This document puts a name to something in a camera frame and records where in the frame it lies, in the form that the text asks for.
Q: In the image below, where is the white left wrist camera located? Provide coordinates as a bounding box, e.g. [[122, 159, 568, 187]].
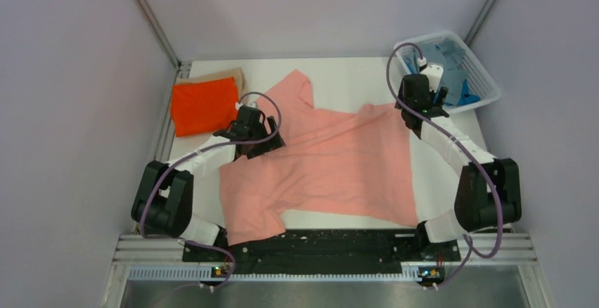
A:
[[235, 102, 259, 110]]

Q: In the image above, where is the white plastic basket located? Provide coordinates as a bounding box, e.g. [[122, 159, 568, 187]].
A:
[[394, 31, 502, 114]]

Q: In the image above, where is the orange folded t shirt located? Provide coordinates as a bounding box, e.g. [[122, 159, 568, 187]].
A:
[[170, 76, 238, 137]]

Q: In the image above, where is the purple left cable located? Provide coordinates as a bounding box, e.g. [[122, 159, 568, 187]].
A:
[[138, 91, 283, 292]]

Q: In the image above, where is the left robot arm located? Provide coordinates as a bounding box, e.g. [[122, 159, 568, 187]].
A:
[[131, 105, 285, 261]]

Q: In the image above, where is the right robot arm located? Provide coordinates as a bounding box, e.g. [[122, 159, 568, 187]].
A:
[[396, 73, 523, 260]]

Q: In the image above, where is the grey t shirt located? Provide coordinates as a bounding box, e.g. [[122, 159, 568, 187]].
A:
[[419, 38, 468, 106]]

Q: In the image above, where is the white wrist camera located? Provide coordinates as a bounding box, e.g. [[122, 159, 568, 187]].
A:
[[235, 102, 259, 110], [416, 58, 444, 93]]

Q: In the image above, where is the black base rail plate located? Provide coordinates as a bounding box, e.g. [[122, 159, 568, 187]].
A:
[[182, 229, 461, 275]]

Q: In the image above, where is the aluminium frame post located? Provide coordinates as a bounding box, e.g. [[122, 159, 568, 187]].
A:
[[134, 0, 181, 69], [463, 0, 498, 46]]

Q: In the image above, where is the left aluminium frame post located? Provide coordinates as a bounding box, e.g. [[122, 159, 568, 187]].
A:
[[134, 0, 181, 69]]

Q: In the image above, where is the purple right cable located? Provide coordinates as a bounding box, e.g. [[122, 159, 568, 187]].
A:
[[385, 42, 504, 290]]

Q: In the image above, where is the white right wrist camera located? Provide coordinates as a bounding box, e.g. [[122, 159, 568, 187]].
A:
[[416, 58, 444, 93]]

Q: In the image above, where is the pink t shirt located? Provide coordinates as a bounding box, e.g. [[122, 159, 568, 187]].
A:
[[220, 70, 418, 245]]

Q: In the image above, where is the right aluminium frame post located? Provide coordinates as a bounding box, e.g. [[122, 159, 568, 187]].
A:
[[463, 0, 498, 46]]

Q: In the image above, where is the blue t shirt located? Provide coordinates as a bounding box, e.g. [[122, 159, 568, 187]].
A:
[[405, 57, 482, 108]]

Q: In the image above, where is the beige folded t shirt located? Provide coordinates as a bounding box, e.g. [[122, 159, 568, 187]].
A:
[[175, 67, 247, 98]]

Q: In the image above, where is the purple cable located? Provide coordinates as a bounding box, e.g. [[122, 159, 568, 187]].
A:
[[138, 91, 283, 292], [385, 42, 504, 290]]

